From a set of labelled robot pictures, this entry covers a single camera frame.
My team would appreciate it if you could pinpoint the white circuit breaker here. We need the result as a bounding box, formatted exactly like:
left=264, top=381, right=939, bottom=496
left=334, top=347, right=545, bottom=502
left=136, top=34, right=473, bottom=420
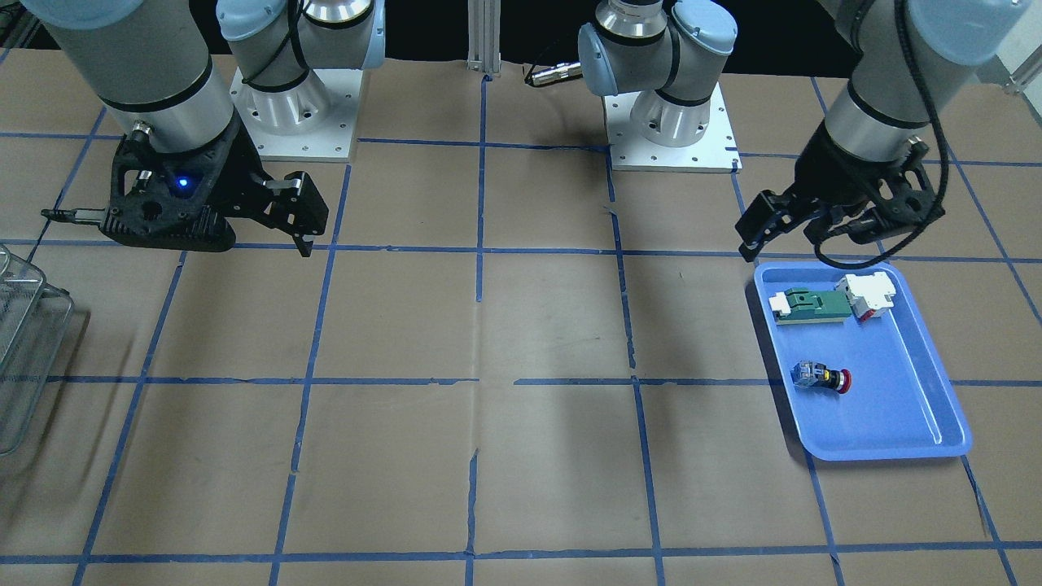
left=834, top=271, right=896, bottom=322

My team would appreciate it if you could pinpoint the red emergency stop button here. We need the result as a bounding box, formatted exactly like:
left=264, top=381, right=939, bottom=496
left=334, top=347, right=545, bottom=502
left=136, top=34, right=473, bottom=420
left=791, top=361, right=853, bottom=396

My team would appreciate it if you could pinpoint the silver cable connector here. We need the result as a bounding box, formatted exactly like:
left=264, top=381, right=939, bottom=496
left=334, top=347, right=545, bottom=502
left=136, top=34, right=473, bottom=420
left=523, top=62, right=584, bottom=88

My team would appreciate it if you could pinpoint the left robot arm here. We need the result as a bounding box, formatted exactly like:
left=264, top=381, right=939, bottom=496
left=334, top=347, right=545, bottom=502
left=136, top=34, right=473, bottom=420
left=577, top=1, right=1028, bottom=269

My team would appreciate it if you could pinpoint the aluminium frame post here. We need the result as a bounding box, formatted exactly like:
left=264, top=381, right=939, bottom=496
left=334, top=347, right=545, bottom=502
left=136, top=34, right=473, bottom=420
left=466, top=0, right=501, bottom=77

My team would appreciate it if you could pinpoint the green terminal block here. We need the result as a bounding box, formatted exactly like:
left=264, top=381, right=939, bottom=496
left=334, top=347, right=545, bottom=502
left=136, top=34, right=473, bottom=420
left=768, top=288, right=852, bottom=324

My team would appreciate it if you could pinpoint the wire mesh shelf basket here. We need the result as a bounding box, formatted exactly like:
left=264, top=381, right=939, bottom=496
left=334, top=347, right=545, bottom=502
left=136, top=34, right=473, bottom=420
left=1, top=246, right=75, bottom=457

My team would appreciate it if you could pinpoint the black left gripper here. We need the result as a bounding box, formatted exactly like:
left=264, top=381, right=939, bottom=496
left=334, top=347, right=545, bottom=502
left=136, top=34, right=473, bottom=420
left=734, top=130, right=945, bottom=263

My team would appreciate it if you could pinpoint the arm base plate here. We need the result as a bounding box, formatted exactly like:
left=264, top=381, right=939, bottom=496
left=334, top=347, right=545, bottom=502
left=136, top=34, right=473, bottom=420
left=602, top=86, right=743, bottom=173
left=230, top=69, right=366, bottom=163

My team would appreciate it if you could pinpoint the blue plastic tray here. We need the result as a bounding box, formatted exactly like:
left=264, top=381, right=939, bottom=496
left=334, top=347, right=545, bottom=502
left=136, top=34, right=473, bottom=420
left=753, top=262, right=974, bottom=462

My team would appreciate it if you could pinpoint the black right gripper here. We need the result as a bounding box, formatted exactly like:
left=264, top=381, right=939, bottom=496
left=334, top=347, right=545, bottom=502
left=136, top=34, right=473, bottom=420
left=103, top=112, right=329, bottom=257

